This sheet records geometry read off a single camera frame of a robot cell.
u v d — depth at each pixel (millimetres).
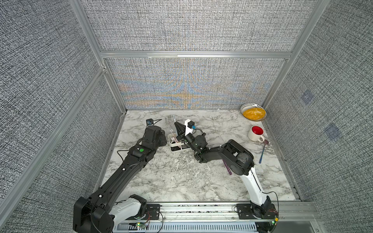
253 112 1093
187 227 701
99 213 374
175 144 882
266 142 1005
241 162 558
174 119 1175
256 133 1003
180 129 817
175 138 821
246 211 730
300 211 748
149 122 687
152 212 732
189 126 752
